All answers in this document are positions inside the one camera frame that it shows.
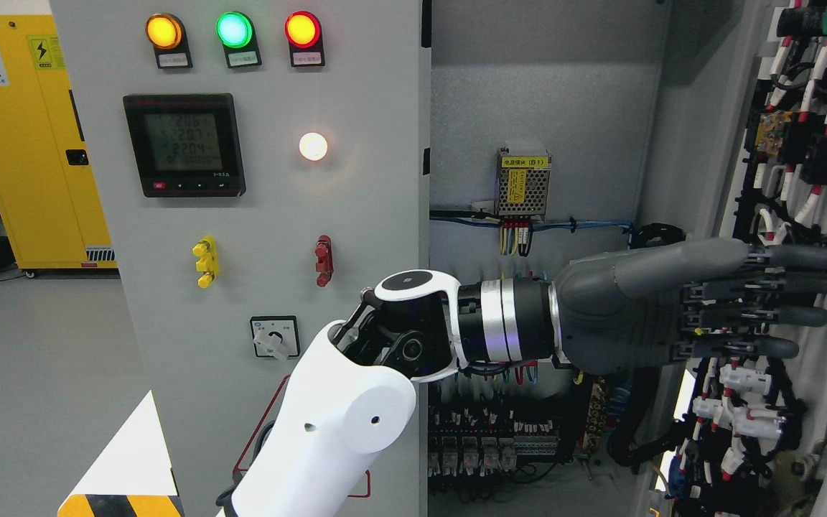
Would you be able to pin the brass ground busbar right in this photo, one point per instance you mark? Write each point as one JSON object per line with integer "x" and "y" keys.
{"x": 593, "y": 428}

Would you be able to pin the red terminal post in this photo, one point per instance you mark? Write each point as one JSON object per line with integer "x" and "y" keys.
{"x": 324, "y": 266}

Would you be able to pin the yellow safety cabinet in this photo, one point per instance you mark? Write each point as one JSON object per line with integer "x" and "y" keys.
{"x": 49, "y": 204}

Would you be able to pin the yellow terminal post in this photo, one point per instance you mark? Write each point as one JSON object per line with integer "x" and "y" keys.
{"x": 207, "y": 261}

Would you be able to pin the metal mesh power supply module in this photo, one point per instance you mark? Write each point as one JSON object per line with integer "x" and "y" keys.
{"x": 522, "y": 182}

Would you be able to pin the amber indicator light left door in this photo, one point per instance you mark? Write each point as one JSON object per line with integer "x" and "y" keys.
{"x": 168, "y": 38}

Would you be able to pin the red electric danger sticker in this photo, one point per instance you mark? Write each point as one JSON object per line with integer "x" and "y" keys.
{"x": 258, "y": 436}

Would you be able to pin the black digital power meter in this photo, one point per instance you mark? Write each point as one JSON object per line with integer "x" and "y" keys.
{"x": 186, "y": 145}

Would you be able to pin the red indicator light left door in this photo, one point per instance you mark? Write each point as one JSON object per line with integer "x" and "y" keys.
{"x": 305, "y": 39}

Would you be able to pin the green indicator light left door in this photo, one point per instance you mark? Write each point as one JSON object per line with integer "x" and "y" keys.
{"x": 237, "y": 36}

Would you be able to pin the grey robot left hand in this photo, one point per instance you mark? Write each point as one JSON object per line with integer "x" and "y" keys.
{"x": 648, "y": 307}

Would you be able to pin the white glowing indicator light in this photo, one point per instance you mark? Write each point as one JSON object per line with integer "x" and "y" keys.
{"x": 313, "y": 146}

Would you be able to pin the relay terminal row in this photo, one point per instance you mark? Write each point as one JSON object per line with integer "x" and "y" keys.
{"x": 496, "y": 435}

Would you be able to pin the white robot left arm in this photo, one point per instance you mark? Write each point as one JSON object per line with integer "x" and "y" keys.
{"x": 354, "y": 390}

